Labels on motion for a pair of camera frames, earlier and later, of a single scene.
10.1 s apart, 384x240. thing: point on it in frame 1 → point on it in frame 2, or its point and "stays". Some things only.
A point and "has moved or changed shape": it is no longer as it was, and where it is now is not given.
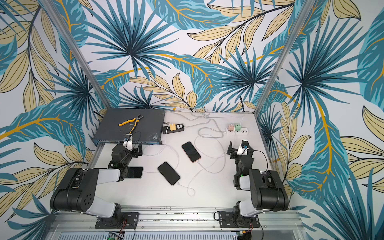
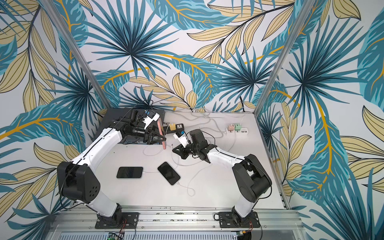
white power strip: x=243 y=131 stays
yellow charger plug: x=172 y=127 stays
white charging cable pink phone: x=220 y=143 → x=201 y=163
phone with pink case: x=191 y=151 has moved or changed shape
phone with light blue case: x=169 y=173 stays
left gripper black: x=135 y=152 → x=147 y=136
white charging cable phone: x=193 y=177 stays
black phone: x=135 y=172 stays
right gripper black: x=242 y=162 → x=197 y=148
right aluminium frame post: x=303 y=15 stays
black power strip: x=179 y=127 stays
